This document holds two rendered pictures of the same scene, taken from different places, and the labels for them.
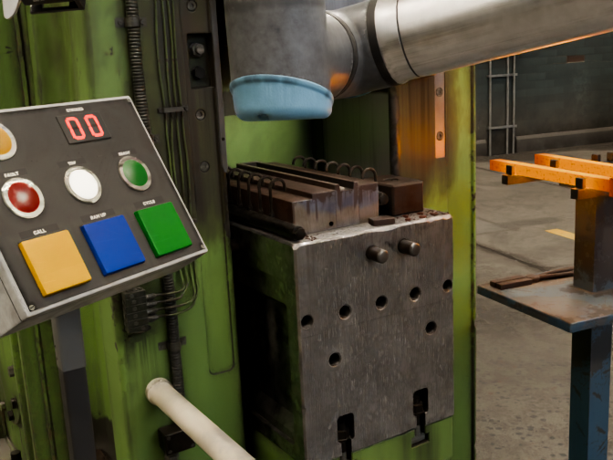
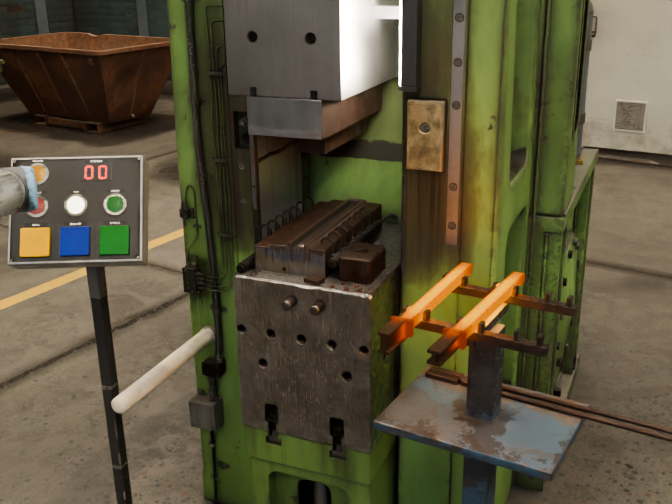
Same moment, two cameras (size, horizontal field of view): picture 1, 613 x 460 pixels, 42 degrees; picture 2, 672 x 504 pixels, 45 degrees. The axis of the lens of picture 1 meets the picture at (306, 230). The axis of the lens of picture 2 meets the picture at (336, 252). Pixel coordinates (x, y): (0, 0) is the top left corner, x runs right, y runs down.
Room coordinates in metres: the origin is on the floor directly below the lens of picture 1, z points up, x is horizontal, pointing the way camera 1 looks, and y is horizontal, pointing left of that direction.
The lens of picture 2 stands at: (0.45, -1.72, 1.70)
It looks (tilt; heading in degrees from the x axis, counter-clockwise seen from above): 20 degrees down; 54
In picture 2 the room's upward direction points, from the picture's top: 1 degrees counter-clockwise
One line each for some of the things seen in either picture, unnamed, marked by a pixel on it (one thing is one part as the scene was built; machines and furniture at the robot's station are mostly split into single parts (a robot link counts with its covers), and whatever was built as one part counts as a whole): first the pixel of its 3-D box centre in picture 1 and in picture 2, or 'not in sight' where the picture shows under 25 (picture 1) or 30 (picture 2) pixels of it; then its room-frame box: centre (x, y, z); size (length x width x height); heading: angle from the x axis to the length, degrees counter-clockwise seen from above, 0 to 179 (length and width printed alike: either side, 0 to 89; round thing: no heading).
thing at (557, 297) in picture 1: (593, 290); (482, 416); (1.65, -0.62, 0.71); 0.40 x 0.30 x 0.02; 114
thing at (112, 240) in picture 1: (112, 245); (75, 241); (1.07, 0.27, 1.01); 0.07 x 0.05 x 0.07; 146
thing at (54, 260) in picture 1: (54, 263); (35, 242); (0.99, 0.33, 1.01); 0.07 x 0.05 x 0.07; 146
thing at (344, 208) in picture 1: (282, 192); (322, 233); (1.68, 0.05, 0.96); 0.42 x 0.20 x 0.09; 31
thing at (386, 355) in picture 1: (307, 303); (342, 321); (1.72, 0.01, 0.69); 0.56 x 0.38 x 0.45; 31
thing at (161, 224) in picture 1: (161, 230); (114, 240); (1.16, 0.22, 1.01); 0.07 x 0.05 x 0.07; 146
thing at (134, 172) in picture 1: (134, 172); (115, 204); (1.18, 0.25, 1.09); 0.05 x 0.03 x 0.04; 121
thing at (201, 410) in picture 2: not in sight; (207, 411); (1.42, 0.31, 0.36); 0.09 x 0.07 x 0.12; 121
